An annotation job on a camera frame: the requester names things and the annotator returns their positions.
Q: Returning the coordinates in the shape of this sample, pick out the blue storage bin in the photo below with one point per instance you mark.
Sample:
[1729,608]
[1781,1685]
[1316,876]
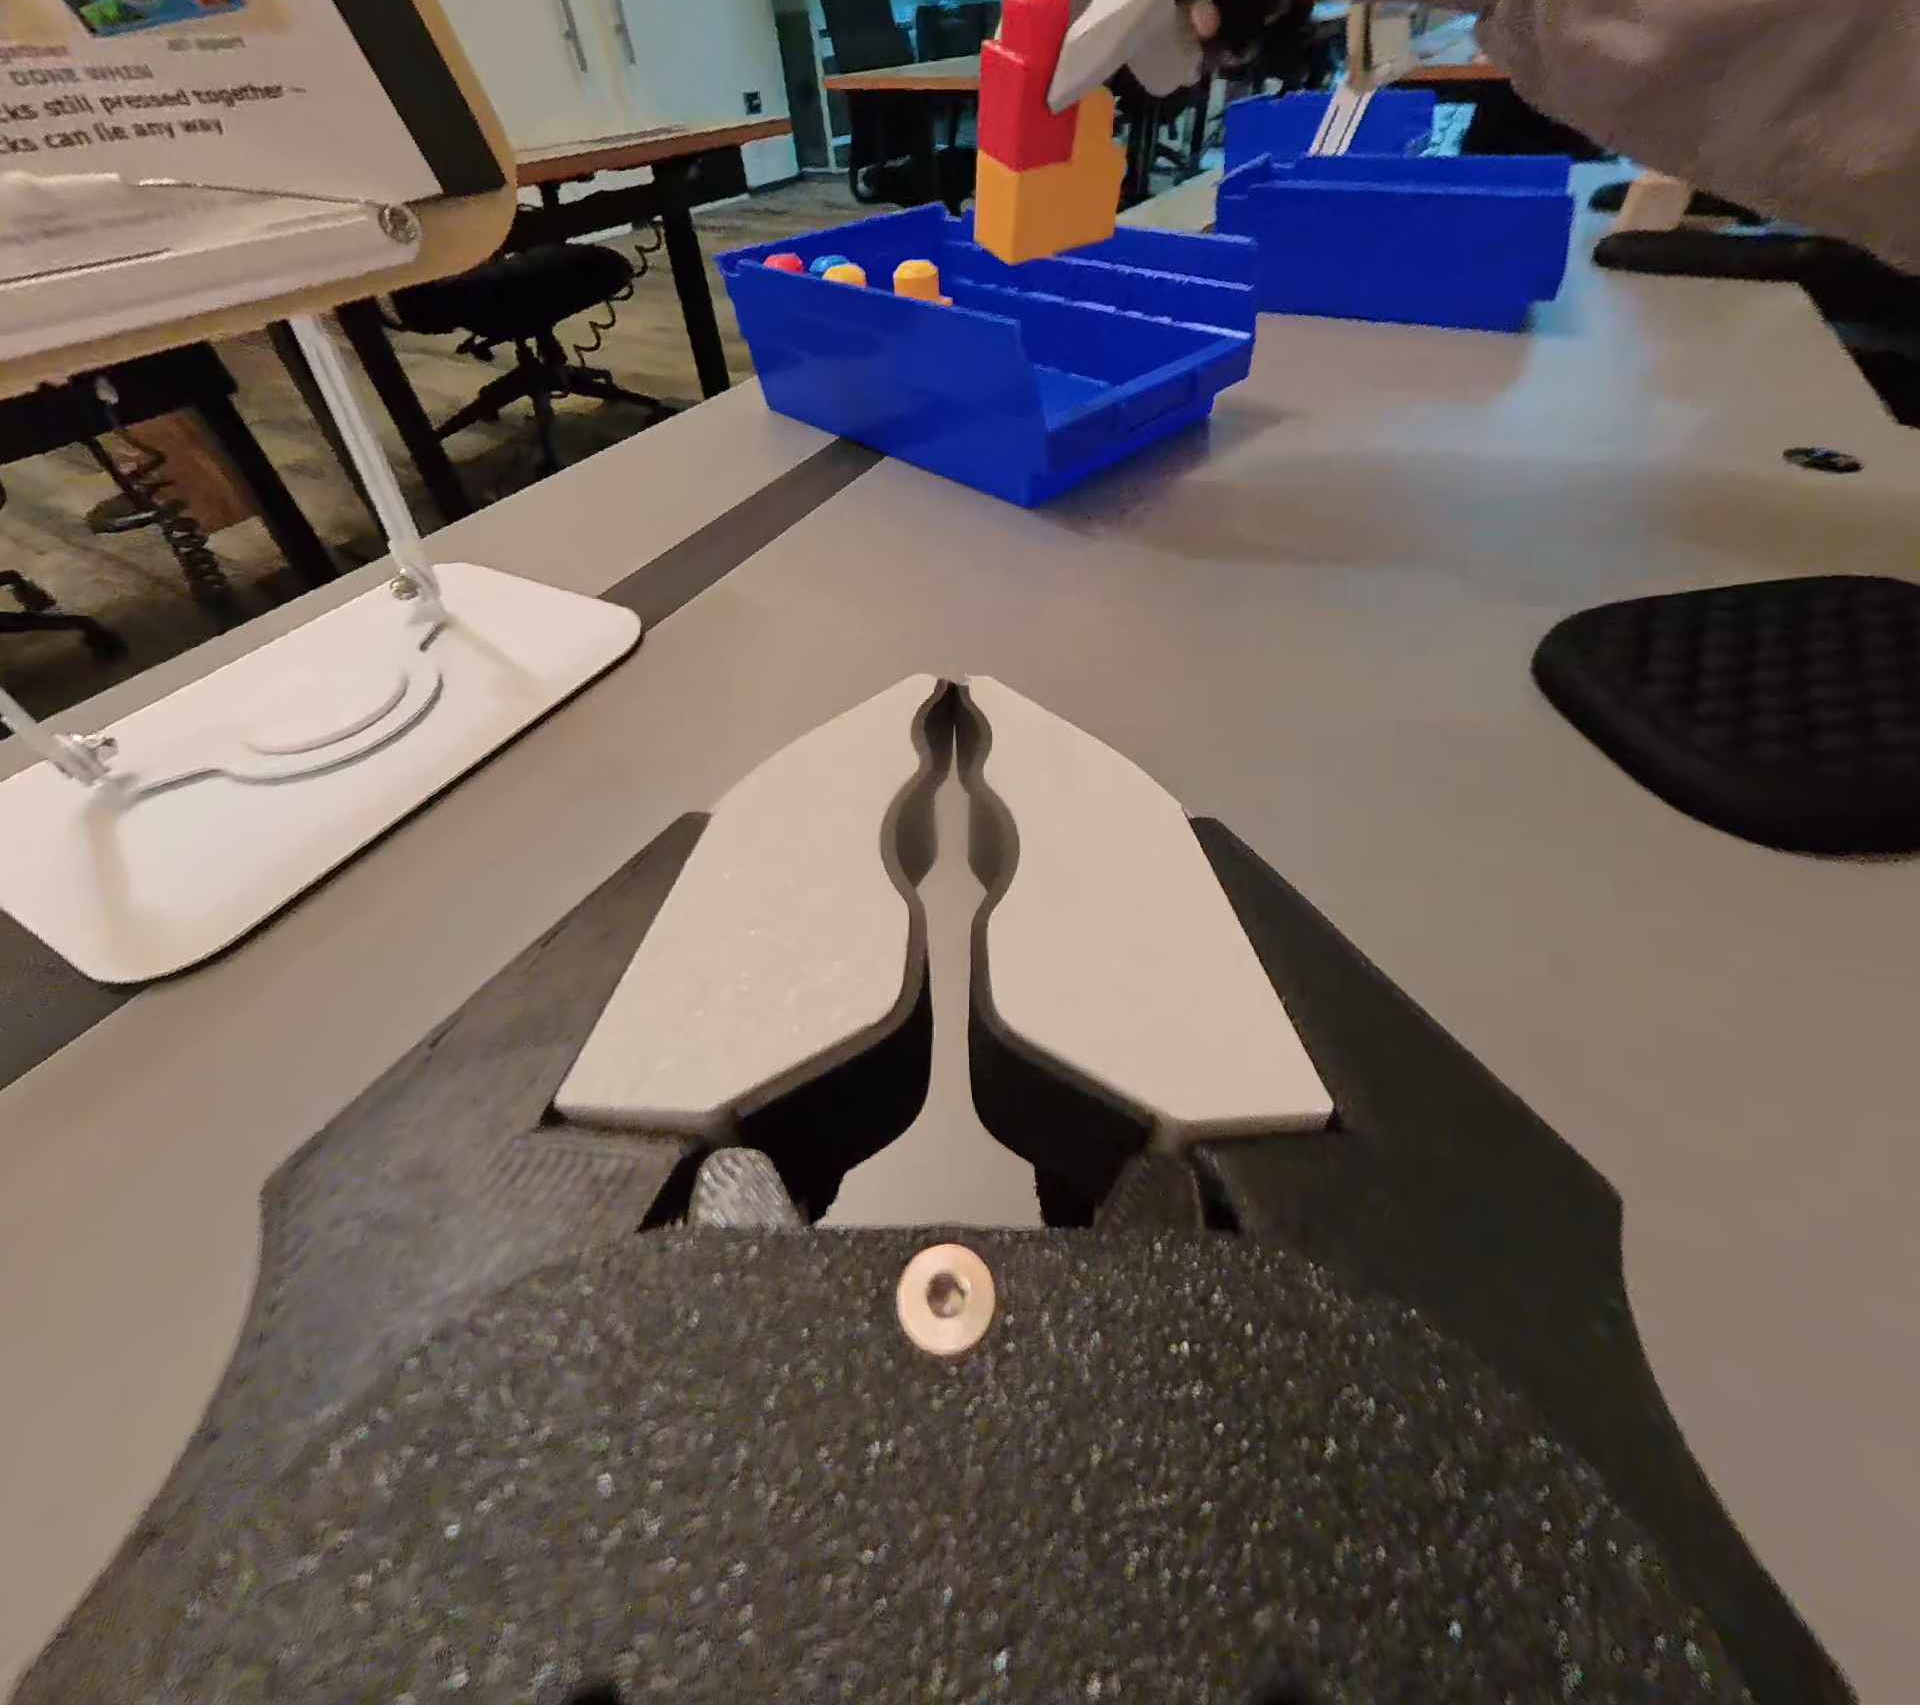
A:
[1278,124]
[964,413]
[1399,253]

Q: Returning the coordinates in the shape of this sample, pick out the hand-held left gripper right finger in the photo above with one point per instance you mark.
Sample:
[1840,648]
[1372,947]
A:
[1145,957]

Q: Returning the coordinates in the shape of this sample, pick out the pile of mega blocks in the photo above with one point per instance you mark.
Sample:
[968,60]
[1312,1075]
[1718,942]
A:
[919,279]

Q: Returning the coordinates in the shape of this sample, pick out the black mesh pad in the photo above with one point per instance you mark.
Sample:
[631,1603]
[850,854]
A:
[1747,717]

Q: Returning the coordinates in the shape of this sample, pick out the black desk grommet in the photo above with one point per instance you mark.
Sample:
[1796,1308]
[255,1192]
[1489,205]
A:
[1829,463]

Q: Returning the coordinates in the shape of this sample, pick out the pale upright pole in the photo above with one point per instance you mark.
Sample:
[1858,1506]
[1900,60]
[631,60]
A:
[1374,39]

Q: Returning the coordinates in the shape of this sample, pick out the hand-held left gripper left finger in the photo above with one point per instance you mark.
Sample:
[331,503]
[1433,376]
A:
[755,957]

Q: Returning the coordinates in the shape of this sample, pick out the wood-top office desk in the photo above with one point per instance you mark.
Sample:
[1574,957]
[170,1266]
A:
[662,148]
[301,463]
[903,76]

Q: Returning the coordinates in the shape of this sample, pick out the white document stand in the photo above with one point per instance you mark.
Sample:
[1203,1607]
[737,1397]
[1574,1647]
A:
[301,750]

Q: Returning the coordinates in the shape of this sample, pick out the yellow mega block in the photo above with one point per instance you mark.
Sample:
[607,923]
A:
[1052,213]

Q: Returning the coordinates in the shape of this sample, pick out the printed instruction sheet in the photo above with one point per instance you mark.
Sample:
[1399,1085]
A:
[180,82]

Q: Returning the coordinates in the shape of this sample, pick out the red mega block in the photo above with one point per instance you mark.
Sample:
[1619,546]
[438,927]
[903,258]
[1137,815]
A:
[1032,97]

